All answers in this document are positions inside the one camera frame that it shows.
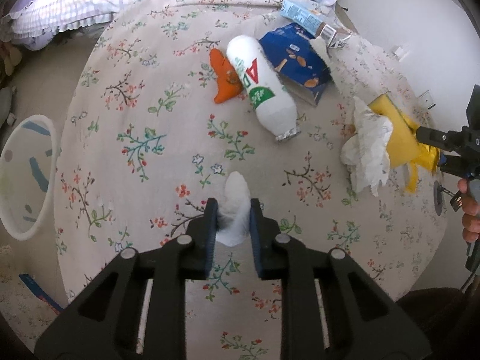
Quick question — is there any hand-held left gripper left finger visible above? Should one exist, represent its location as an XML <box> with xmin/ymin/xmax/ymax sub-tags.
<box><xmin>34</xmin><ymin>198</ymin><xmax>219</xmax><ymax>360</ymax></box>

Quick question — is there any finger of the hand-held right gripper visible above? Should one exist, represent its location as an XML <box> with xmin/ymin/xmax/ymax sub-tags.
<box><xmin>415</xmin><ymin>125</ymin><xmax>467</xmax><ymax>152</ymax></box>
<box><xmin>438</xmin><ymin>155</ymin><xmax>477</xmax><ymax>179</ymax></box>

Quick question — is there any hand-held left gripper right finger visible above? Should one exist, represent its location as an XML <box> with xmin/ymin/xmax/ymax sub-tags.
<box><xmin>249</xmin><ymin>198</ymin><xmax>432</xmax><ymax>360</ymax></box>

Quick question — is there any yellow sponge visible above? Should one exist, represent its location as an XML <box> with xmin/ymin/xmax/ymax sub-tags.
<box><xmin>367</xmin><ymin>95</ymin><xmax>421</xmax><ymax>167</ymax></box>

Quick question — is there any white tissue wad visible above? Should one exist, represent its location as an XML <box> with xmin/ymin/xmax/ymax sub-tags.
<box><xmin>217</xmin><ymin>171</ymin><xmax>251</xmax><ymax>248</ymax></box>

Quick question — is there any white tissue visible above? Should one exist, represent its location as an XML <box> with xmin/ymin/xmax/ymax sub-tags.
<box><xmin>340</xmin><ymin>97</ymin><xmax>394</xmax><ymax>196</ymax></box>

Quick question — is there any brown drink carton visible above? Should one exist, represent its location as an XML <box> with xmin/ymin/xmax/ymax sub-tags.
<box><xmin>315</xmin><ymin>20</ymin><xmax>353</xmax><ymax>49</ymax></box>

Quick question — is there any orange wrapper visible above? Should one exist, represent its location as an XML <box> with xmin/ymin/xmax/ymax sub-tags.
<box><xmin>209</xmin><ymin>48</ymin><xmax>244</xmax><ymax>104</ymax></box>

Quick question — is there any light blue drink carton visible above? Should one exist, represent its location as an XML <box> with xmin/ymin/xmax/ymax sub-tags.
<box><xmin>280</xmin><ymin>0</ymin><xmax>325</xmax><ymax>38</ymax></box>

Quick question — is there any white plastic waste bin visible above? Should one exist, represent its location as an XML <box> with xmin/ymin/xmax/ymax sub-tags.
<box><xmin>0</xmin><ymin>114</ymin><xmax>61</xmax><ymax>241</ymax></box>

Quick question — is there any person's right hand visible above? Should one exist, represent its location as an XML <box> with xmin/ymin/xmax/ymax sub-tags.
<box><xmin>457</xmin><ymin>178</ymin><xmax>480</xmax><ymax>244</ymax></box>

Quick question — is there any white plastic bottle green label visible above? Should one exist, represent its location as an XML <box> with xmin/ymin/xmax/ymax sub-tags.
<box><xmin>226</xmin><ymin>35</ymin><xmax>302</xmax><ymax>142</ymax></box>

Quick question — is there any dark blue snack box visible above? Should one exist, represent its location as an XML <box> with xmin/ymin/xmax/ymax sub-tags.
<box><xmin>259</xmin><ymin>22</ymin><xmax>334</xmax><ymax>106</ymax></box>

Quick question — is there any blue strip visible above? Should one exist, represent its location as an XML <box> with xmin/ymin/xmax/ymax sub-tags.
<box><xmin>19</xmin><ymin>273</ymin><xmax>64</xmax><ymax>314</ymax></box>

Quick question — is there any pale floral cloth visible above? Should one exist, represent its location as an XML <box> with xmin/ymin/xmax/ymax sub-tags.
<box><xmin>0</xmin><ymin>245</ymin><xmax>64</xmax><ymax>346</ymax></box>

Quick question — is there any beige plush toy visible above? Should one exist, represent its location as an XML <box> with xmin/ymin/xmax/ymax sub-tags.
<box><xmin>0</xmin><ymin>43</ymin><xmax>23</xmax><ymax>83</ymax></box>

